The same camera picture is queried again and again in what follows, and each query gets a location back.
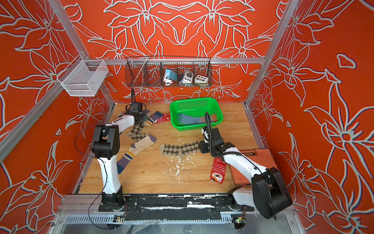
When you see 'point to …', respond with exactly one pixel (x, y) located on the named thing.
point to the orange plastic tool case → (261, 156)
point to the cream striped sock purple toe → (136, 149)
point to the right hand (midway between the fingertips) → (199, 144)
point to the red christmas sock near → (218, 170)
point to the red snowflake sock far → (165, 117)
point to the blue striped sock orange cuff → (187, 119)
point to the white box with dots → (201, 79)
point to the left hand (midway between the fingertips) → (143, 115)
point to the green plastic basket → (189, 114)
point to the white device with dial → (187, 78)
